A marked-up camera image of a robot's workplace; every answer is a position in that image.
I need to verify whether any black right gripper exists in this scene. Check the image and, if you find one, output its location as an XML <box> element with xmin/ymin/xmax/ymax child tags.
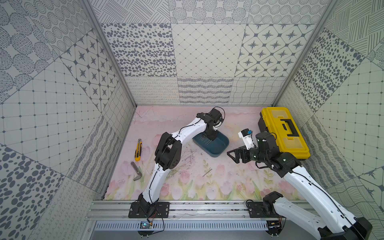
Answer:
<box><xmin>227</xmin><ymin>145</ymin><xmax>269</xmax><ymax>164</ymax></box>

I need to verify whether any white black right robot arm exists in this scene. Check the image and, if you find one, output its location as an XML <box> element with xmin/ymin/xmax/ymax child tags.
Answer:
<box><xmin>227</xmin><ymin>129</ymin><xmax>373</xmax><ymax>240</ymax></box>

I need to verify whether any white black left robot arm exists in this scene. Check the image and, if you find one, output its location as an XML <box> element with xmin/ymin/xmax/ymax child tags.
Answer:
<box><xmin>136</xmin><ymin>107</ymin><xmax>226</xmax><ymax>216</ymax></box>

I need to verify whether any teal plastic storage box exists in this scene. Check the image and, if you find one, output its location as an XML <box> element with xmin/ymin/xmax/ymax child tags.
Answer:
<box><xmin>193</xmin><ymin>131</ymin><xmax>230</xmax><ymax>158</ymax></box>

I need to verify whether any yellow black toolbox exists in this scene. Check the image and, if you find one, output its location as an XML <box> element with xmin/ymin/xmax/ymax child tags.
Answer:
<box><xmin>258</xmin><ymin>107</ymin><xmax>311</xmax><ymax>160</ymax></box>

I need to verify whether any yellow utility knife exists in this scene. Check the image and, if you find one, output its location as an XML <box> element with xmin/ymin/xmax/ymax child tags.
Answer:
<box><xmin>135</xmin><ymin>139</ymin><xmax>142</xmax><ymax>162</ymax></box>

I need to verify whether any small green circuit board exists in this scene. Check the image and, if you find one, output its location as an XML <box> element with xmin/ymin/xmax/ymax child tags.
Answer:
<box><xmin>140</xmin><ymin>221</ymin><xmax>152</xmax><ymax>229</ymax></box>

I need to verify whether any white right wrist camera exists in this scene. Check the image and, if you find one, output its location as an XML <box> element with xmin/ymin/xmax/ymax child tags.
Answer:
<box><xmin>238</xmin><ymin>129</ymin><xmax>255</xmax><ymax>150</ymax></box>

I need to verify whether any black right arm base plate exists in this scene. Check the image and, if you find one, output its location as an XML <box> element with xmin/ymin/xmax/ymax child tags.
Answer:
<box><xmin>246</xmin><ymin>200</ymin><xmax>270</xmax><ymax>218</ymax></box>

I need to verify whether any white slotted cable duct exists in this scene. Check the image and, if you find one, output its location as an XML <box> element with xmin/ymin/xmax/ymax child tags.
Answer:
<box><xmin>95</xmin><ymin>220</ymin><xmax>268</xmax><ymax>231</ymax></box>

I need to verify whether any grey metal angle bracket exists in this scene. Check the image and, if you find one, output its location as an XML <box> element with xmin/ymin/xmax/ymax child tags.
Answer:
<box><xmin>131</xmin><ymin>162</ymin><xmax>142</xmax><ymax>181</ymax></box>

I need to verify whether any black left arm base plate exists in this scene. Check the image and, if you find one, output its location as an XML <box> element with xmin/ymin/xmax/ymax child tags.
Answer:
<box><xmin>128</xmin><ymin>202</ymin><xmax>170</xmax><ymax>219</ymax></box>

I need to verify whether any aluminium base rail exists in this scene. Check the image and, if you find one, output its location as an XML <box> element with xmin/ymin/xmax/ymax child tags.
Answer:
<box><xmin>85</xmin><ymin>200</ymin><xmax>285</xmax><ymax>221</ymax></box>

